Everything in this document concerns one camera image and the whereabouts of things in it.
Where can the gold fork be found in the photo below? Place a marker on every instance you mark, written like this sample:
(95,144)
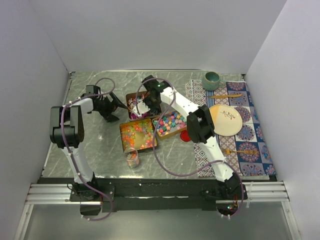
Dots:
(248,152)

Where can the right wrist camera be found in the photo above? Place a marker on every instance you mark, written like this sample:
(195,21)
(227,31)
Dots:
(140,109)

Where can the glass jar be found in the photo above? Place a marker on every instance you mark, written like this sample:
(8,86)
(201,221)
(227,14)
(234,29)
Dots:
(132,157)

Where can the patterned placemat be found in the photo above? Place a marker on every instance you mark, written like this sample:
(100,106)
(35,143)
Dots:
(249,138)

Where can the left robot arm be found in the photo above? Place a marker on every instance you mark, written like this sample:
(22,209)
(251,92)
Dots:
(67,132)

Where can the translucent star candy tin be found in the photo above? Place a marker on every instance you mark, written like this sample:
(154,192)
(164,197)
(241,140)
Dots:
(138,135)

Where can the yellow cream plate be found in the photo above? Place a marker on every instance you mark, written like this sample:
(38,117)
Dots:
(226,119)

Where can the red jar lid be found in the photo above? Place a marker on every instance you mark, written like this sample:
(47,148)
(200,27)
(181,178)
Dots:
(184,136)

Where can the teal ceramic mug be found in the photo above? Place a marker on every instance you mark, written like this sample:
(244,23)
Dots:
(211,81)

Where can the pastel star candy tin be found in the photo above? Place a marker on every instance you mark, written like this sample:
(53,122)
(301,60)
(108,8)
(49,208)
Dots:
(171,124)

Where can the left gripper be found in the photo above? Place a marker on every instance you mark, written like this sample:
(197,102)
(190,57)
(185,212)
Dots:
(112,106)

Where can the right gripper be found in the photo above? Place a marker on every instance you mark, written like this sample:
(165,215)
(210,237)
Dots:
(152,109)

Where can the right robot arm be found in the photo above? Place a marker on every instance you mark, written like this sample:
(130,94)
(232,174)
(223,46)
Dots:
(200,129)

